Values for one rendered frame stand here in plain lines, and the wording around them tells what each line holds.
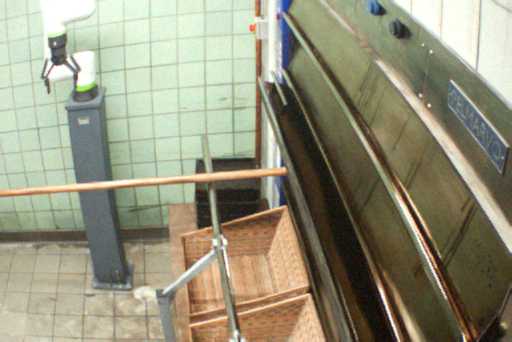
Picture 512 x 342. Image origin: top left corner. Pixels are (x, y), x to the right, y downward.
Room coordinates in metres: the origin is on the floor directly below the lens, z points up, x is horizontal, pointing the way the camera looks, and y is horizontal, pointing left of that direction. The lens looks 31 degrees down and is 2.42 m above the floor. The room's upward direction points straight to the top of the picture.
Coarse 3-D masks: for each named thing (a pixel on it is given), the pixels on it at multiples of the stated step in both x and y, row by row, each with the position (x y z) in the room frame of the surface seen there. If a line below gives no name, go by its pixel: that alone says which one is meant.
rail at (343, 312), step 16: (272, 112) 2.01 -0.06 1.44; (288, 144) 1.79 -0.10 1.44; (288, 160) 1.70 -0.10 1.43; (304, 192) 1.51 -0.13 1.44; (304, 208) 1.45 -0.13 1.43; (320, 240) 1.28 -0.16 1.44; (320, 256) 1.23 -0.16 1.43; (336, 288) 1.09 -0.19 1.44; (336, 304) 1.04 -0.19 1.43; (352, 336) 0.91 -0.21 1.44
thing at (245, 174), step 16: (176, 176) 1.97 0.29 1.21; (192, 176) 1.98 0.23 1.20; (208, 176) 1.98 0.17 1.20; (224, 176) 1.99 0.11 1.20; (240, 176) 1.99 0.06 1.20; (256, 176) 2.00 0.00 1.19; (0, 192) 1.86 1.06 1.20; (16, 192) 1.86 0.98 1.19; (32, 192) 1.87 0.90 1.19; (48, 192) 1.89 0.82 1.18; (64, 192) 1.90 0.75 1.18
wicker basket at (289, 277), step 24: (264, 216) 2.29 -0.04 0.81; (288, 216) 2.23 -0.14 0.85; (192, 240) 2.25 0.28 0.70; (264, 240) 2.29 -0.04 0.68; (288, 240) 2.13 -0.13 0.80; (216, 264) 2.22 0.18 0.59; (240, 264) 2.23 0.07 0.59; (264, 264) 2.23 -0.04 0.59; (288, 264) 2.03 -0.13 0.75; (192, 288) 2.05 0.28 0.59; (216, 288) 2.05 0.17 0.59; (240, 288) 2.05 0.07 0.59; (264, 288) 2.05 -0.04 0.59; (288, 288) 1.93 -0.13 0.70; (192, 312) 1.88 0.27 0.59; (216, 312) 1.73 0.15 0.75; (240, 312) 1.74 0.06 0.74
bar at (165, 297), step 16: (208, 144) 2.28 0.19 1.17; (208, 160) 2.14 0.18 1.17; (208, 192) 1.93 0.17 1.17; (224, 240) 1.64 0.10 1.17; (208, 256) 1.62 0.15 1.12; (224, 256) 1.56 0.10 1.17; (192, 272) 1.61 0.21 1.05; (224, 272) 1.47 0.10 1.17; (176, 288) 1.60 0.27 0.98; (224, 288) 1.40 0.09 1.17; (160, 304) 1.58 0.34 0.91; (240, 336) 1.19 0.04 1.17
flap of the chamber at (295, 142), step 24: (264, 96) 2.19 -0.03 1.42; (288, 96) 2.24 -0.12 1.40; (288, 120) 2.01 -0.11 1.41; (312, 144) 1.86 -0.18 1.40; (288, 168) 1.68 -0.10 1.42; (312, 168) 1.69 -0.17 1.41; (312, 192) 1.55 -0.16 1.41; (336, 216) 1.44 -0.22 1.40; (312, 240) 1.32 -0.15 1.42; (336, 240) 1.32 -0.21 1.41; (336, 264) 1.22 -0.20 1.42; (360, 264) 1.23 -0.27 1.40; (360, 288) 1.12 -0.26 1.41; (336, 312) 1.02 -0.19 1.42; (360, 312) 1.03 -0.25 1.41; (360, 336) 0.94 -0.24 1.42; (384, 336) 0.94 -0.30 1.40
